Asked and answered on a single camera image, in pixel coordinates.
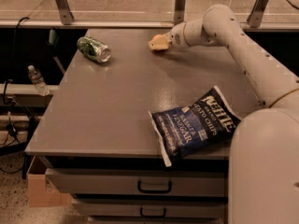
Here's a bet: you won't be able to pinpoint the yellow-white gripper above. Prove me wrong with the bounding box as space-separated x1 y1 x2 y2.
151 22 187 51

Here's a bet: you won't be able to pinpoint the orange fruit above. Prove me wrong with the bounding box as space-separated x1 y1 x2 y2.
149 39 159 50

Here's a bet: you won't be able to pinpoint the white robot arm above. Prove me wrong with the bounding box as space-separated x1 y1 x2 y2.
149 5 299 224

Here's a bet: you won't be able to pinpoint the green soda can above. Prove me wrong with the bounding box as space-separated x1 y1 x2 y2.
77 36 111 63

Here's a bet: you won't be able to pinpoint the blue Kettle chips bag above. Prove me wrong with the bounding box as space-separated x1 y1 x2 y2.
149 86 242 167

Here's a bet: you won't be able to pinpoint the grey drawer cabinet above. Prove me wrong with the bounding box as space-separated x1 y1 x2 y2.
27 29 259 224

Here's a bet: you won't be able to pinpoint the clear plastic water bottle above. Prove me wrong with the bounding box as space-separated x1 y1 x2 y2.
28 65 50 96

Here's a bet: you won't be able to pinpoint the cardboard box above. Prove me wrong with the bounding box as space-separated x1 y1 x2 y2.
27 157 72 207

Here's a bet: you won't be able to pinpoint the middle metal railing bracket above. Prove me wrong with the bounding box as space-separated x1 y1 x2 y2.
173 0 186 25

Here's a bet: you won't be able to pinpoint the metal railing bracket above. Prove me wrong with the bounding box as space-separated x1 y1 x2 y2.
55 0 74 25
173 0 186 25
247 0 269 28

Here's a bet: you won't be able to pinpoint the left metal railing bracket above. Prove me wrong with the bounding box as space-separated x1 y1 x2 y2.
55 0 74 25

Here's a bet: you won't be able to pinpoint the right metal railing bracket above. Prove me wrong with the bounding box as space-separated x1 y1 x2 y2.
247 0 269 28

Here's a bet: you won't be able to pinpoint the black cable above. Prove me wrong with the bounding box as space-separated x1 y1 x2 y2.
0 16 32 175

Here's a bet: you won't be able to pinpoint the top drawer black handle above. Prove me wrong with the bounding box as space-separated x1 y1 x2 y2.
136 180 172 194

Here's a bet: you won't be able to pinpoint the drawer black handle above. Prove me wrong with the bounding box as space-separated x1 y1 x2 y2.
136 180 172 194
139 207 166 218

